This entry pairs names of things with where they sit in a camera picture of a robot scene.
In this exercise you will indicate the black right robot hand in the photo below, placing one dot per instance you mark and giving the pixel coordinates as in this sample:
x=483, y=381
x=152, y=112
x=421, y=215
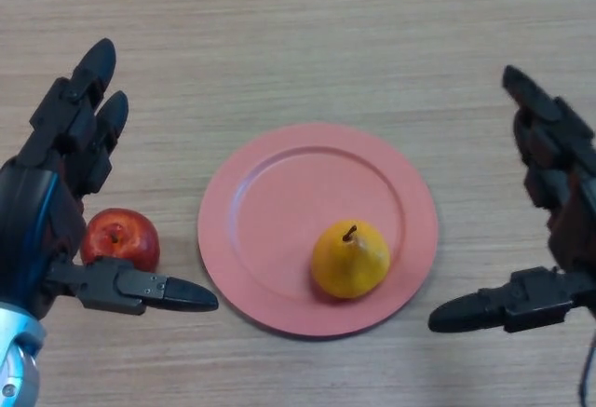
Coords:
x=572, y=239

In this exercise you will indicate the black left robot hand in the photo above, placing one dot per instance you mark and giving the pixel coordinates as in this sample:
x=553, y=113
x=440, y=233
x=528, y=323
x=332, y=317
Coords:
x=23, y=221

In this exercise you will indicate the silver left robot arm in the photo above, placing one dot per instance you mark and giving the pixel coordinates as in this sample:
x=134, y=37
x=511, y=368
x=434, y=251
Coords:
x=14, y=365

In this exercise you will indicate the yellow pear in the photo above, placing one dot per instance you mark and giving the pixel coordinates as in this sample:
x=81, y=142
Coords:
x=349, y=262

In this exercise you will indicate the red apple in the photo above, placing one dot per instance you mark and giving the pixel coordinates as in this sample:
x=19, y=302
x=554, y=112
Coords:
x=125, y=239

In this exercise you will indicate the pink round plate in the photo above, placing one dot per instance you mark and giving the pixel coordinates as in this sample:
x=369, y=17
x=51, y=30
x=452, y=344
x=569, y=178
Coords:
x=279, y=211

